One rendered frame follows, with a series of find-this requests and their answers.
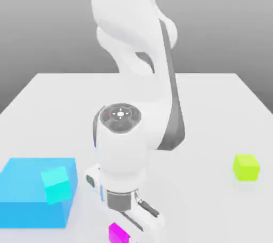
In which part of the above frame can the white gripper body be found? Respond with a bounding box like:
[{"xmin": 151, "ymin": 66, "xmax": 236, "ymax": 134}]
[{"xmin": 106, "ymin": 203, "xmax": 165, "ymax": 243}]

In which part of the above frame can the small magenta cube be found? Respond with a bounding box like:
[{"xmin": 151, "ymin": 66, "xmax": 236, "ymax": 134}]
[{"xmin": 108, "ymin": 222, "xmax": 131, "ymax": 243}]

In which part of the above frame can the small cyan cube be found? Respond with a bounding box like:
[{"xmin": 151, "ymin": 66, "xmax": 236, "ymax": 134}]
[{"xmin": 41, "ymin": 166, "xmax": 74, "ymax": 206}]

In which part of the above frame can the small lime green cube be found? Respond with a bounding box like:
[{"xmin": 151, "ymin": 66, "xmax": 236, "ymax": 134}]
[{"xmin": 232, "ymin": 154, "xmax": 261, "ymax": 182}]

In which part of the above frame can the large blue box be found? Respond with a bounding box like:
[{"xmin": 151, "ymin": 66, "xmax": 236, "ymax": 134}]
[{"xmin": 0, "ymin": 157, "xmax": 78, "ymax": 229}]

